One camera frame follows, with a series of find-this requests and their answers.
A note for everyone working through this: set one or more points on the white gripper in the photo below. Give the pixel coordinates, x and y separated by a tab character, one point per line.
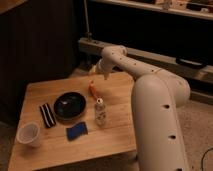
104	68

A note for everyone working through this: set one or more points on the orange pepper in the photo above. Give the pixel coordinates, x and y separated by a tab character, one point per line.
93	90

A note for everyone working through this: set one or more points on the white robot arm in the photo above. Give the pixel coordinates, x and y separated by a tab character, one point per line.
155	97

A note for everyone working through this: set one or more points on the black ceramic cup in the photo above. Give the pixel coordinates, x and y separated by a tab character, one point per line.
69	105

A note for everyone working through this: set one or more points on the white plastic cup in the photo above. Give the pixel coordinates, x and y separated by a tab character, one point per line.
29	134

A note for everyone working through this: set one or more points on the vertical metal pole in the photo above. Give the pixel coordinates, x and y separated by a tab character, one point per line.
88	32

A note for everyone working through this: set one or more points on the clear spice shaker bottle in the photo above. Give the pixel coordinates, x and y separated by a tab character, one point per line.
100	113

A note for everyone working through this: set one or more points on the blue sponge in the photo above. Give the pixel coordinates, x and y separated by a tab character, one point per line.
76	131

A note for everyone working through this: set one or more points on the wooden table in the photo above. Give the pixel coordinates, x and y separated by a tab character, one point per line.
76	138

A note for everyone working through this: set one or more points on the grey metal shelf beam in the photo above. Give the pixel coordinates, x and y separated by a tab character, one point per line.
95	47

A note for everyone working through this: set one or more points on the black handle on shelf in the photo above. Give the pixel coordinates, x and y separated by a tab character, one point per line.
190	64

